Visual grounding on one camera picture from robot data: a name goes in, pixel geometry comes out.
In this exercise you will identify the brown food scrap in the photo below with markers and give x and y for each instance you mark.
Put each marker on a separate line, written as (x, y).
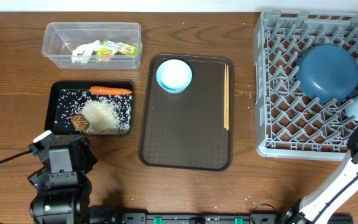
(79, 122)

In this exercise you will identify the light blue bowl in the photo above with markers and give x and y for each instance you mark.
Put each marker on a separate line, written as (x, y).
(174, 76)

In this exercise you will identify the brown serving tray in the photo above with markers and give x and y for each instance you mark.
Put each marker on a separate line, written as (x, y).
(186, 130)

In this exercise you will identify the yellow green snack wrapper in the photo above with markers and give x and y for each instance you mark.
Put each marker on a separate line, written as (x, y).
(109, 49)

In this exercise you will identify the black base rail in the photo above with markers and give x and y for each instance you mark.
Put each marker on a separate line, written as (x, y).
(197, 218)

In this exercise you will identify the clear plastic bin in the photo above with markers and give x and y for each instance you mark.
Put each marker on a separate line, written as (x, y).
(61, 38)

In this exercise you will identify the black plastic tray bin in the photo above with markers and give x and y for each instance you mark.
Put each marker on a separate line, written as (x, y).
(78, 85)

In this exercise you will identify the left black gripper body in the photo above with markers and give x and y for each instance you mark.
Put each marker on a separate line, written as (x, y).
(91, 158)

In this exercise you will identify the wooden chopstick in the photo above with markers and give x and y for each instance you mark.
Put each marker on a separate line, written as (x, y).
(227, 96)

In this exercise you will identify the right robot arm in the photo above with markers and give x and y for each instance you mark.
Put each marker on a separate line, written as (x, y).
(319, 206)

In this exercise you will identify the orange carrot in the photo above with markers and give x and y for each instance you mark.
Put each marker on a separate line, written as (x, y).
(102, 90)

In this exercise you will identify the dark blue plate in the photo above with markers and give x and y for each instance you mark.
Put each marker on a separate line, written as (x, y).
(327, 72)

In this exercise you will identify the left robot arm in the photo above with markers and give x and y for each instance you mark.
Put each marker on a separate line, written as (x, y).
(63, 189)

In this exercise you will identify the grey dishwasher rack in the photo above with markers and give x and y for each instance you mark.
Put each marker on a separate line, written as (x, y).
(288, 124)

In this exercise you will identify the white rice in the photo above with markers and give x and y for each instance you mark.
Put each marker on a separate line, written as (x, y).
(106, 114)

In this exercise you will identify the white tissue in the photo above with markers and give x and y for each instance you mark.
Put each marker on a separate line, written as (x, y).
(83, 53)

